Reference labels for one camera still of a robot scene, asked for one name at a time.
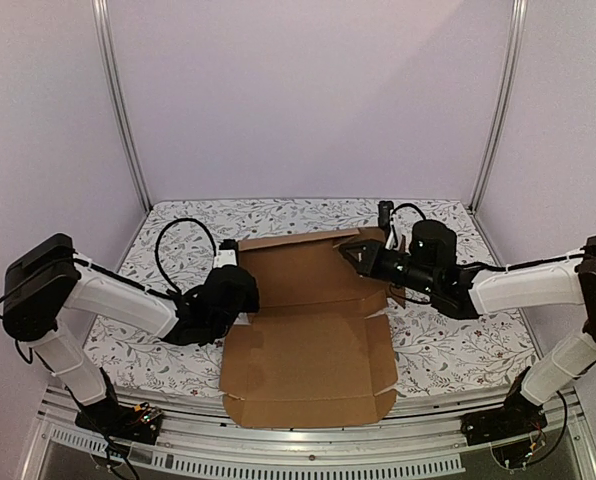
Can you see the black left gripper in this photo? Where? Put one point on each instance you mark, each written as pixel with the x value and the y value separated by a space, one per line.
pixel 251 304

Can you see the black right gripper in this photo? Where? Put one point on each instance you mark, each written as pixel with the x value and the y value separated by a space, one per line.
pixel 378 258

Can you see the brown cardboard box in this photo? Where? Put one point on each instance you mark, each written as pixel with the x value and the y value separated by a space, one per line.
pixel 319 352

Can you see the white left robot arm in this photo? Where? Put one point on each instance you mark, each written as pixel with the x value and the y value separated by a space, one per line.
pixel 53 277

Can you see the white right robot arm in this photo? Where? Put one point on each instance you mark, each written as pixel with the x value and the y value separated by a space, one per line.
pixel 465 292

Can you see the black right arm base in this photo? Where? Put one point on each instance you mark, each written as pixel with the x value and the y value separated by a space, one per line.
pixel 517 421

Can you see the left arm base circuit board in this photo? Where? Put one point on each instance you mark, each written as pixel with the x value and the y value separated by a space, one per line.
pixel 144 413

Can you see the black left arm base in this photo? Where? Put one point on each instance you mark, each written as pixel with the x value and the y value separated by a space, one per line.
pixel 111 419

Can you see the floral patterned table mat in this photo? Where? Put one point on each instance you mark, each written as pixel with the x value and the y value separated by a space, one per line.
pixel 434 354

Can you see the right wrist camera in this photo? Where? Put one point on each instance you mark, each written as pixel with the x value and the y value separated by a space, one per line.
pixel 388 223

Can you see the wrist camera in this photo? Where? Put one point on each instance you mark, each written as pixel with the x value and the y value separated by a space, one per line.
pixel 388 223
pixel 226 254

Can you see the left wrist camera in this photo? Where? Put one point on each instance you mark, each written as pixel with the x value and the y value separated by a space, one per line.
pixel 226 254

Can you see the aluminium front table rail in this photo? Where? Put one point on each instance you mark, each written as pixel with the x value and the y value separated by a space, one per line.
pixel 420 438

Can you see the right aluminium corner post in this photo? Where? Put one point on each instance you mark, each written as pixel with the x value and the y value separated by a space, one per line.
pixel 503 100

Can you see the aluminium corner post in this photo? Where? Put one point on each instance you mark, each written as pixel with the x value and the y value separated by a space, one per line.
pixel 503 100
pixel 102 23

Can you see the left aluminium corner post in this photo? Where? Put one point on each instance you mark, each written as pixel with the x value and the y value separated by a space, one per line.
pixel 102 23

